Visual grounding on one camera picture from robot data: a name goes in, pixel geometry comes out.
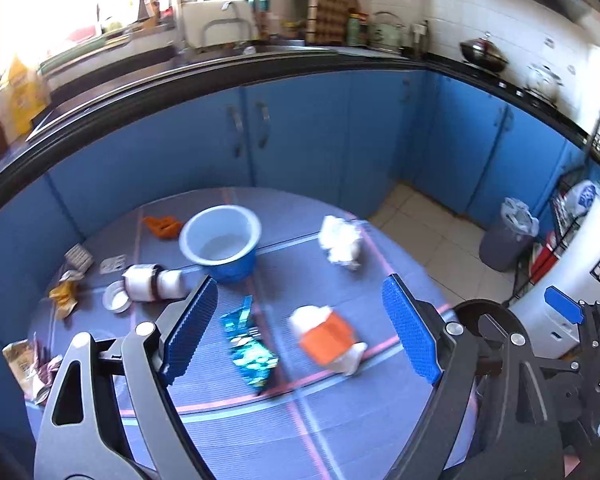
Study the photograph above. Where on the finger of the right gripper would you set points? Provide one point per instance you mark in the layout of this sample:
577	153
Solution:
564	305

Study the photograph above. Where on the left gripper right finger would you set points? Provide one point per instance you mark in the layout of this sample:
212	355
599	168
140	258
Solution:
490	414

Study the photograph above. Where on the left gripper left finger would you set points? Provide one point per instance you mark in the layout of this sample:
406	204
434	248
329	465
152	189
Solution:
82	434

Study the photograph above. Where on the brown snack wrapper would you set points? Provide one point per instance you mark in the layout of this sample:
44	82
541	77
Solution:
33	368

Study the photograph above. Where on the small white lid cup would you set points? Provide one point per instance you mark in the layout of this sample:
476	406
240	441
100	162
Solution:
115	299

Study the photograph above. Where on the yellow wrapper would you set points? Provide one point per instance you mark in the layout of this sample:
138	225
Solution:
63	294

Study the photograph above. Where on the white paper cup roll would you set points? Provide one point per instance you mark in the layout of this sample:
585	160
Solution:
152	283

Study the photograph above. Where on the orange white carton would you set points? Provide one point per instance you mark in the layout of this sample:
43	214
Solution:
327	339

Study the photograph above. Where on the blue green snack wrapper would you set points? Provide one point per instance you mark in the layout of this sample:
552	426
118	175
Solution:
255	362

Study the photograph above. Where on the orange peel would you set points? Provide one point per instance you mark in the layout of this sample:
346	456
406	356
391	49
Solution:
165	228

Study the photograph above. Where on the white tissue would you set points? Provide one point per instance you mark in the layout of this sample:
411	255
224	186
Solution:
341	241

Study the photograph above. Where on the black trash bin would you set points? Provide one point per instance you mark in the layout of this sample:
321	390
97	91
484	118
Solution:
469	311

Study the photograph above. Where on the blue kitchen cabinets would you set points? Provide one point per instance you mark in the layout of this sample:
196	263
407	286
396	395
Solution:
341	138

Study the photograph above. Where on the black kitchen countertop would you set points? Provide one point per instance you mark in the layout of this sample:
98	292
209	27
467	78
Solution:
95	118

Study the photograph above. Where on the white appliance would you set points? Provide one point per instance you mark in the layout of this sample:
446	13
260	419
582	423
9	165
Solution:
550	334

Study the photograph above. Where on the grey bin with bag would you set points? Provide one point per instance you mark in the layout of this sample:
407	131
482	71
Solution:
510	236

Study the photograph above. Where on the silver foil packet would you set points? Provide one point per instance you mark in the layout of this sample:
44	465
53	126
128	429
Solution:
79	258

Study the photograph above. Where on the blue checked tablecloth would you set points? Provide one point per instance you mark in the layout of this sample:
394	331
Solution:
310	423

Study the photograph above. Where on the white cooking pot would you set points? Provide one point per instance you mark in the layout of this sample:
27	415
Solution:
543	83

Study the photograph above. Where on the blue plastic cup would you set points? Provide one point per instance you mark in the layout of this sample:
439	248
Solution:
223	241

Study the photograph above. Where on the black wok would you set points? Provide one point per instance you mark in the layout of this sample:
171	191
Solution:
483	53

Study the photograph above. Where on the green kettle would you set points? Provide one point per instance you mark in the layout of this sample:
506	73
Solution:
386	32

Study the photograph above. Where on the wooden checkered board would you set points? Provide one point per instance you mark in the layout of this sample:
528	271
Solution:
327	21

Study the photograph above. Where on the white dish rack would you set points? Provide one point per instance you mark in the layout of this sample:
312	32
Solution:
212	23

